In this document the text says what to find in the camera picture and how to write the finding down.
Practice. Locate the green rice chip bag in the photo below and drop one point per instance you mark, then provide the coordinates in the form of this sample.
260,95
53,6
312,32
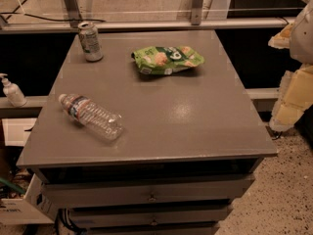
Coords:
156,60

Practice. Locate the white pump dispenser bottle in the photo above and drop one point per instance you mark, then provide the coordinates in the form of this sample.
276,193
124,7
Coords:
12,91

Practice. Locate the grey metal bracket left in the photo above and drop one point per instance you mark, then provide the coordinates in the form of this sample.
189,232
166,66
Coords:
73,13

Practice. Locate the grey metal bracket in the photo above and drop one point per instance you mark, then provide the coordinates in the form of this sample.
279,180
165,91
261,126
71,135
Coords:
196,12
73,13

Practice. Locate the grey metal bracket right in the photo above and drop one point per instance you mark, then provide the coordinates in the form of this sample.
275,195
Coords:
196,12

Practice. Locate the clear plastic water bottle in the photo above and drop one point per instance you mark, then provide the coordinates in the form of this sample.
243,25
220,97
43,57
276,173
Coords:
85,111

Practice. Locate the white cardboard box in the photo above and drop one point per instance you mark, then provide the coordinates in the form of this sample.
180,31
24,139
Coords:
33,208

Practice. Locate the grey drawer cabinet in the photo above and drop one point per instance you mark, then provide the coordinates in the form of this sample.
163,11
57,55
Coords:
190,142

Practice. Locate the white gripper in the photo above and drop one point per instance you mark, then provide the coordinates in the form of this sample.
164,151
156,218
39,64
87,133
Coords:
303,39

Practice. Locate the silver green soda can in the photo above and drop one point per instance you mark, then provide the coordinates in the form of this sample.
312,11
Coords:
90,43

